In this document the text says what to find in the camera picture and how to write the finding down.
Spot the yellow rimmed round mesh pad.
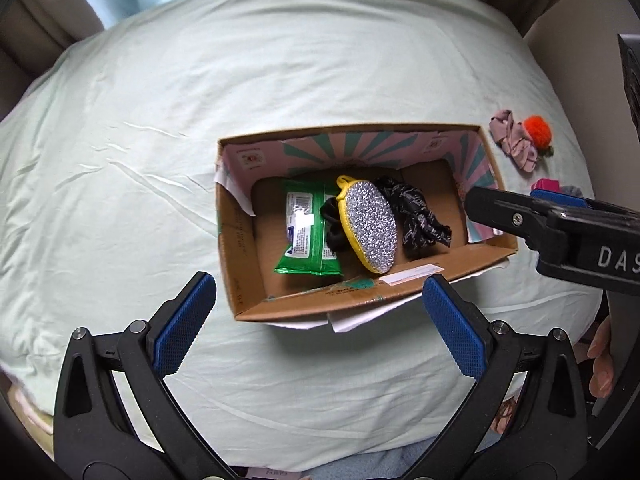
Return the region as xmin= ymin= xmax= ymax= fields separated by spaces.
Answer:
xmin=336 ymin=176 xmax=398 ymax=274

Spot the black sock bundle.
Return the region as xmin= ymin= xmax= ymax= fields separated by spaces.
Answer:
xmin=320 ymin=196 xmax=352 ymax=254

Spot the person's right hand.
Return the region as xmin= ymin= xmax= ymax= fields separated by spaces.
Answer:
xmin=587 ymin=316 xmax=615 ymax=399

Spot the grey fluffy pouch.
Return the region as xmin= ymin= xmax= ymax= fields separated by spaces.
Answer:
xmin=561 ymin=185 xmax=584 ymax=197

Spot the magenta leather pouch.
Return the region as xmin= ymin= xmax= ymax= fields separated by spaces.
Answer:
xmin=530 ymin=178 xmax=562 ymax=193

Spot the dusty pink scrunchie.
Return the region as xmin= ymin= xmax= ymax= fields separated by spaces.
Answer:
xmin=489 ymin=110 xmax=538 ymax=174

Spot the open cardboard box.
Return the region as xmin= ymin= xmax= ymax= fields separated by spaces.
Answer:
xmin=216 ymin=125 xmax=518 ymax=322

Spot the black patterned scrunchie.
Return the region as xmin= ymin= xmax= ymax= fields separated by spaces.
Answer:
xmin=375 ymin=177 xmax=452 ymax=255

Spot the pale green bed sheet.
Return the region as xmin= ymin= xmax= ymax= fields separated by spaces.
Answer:
xmin=1 ymin=0 xmax=592 ymax=471

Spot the green wet wipes pack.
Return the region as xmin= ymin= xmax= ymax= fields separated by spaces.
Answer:
xmin=274 ymin=180 xmax=342 ymax=276

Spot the left brown curtain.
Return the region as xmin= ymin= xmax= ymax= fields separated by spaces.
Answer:
xmin=0 ymin=0 xmax=103 ymax=116

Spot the orange pom-pom keychain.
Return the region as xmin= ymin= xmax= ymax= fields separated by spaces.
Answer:
xmin=522 ymin=115 xmax=553 ymax=157

